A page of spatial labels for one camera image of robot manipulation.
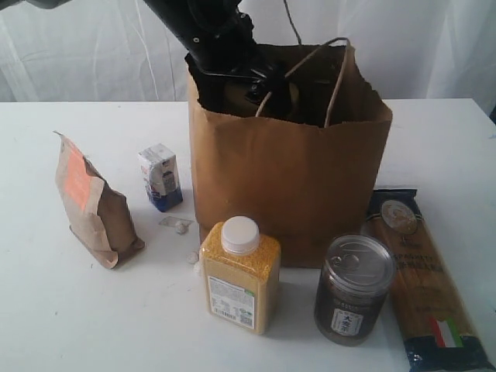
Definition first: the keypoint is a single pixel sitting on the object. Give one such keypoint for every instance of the dark tea can silver lid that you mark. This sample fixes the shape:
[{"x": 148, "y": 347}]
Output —
[{"x": 355, "y": 279}]

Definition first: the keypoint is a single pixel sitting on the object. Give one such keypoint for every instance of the kraft pouch with orange label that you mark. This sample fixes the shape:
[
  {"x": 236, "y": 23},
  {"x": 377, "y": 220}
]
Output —
[{"x": 98, "y": 215}]

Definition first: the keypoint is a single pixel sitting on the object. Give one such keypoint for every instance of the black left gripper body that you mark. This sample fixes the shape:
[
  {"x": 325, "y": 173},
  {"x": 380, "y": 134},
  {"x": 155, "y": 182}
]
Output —
[{"x": 233, "y": 74}]

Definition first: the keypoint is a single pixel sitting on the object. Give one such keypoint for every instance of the yellow millet bottle white cap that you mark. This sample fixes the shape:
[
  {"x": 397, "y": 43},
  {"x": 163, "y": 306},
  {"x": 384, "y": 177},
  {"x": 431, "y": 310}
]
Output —
[{"x": 241, "y": 268}]

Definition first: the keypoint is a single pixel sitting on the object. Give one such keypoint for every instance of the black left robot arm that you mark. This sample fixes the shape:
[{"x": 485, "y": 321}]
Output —
[{"x": 166, "y": 11}]

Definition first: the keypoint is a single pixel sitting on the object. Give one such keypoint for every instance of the white crumb beside wrapper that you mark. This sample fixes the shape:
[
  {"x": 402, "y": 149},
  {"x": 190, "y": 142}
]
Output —
[{"x": 181, "y": 228}]

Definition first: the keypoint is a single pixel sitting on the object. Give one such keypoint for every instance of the spaghetti packet dark blue ends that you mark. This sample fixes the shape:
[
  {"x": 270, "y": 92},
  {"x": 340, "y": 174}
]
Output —
[{"x": 436, "y": 330}]

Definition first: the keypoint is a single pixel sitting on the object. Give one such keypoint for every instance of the small white blue carton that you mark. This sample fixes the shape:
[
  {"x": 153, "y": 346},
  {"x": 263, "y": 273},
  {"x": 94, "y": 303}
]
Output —
[{"x": 158, "y": 165}]

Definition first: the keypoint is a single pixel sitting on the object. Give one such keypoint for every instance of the brown paper shopping bag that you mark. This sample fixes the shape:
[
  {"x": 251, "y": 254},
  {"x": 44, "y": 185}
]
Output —
[{"x": 303, "y": 182}]

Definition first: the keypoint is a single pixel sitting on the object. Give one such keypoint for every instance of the clear plastic wrapper scrap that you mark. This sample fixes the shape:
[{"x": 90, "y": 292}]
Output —
[{"x": 172, "y": 221}]

